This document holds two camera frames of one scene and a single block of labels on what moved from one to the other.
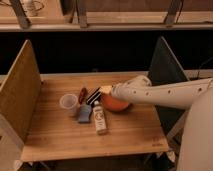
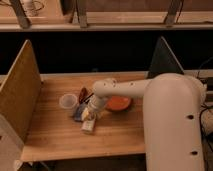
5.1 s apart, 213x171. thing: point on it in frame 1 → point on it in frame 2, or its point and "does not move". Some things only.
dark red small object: [82, 95] does not move
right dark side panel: [166, 69] does not move
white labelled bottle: [99, 117] → [88, 126]
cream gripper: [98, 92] → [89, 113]
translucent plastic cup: [68, 102] does not move
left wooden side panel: [19, 94] does not move
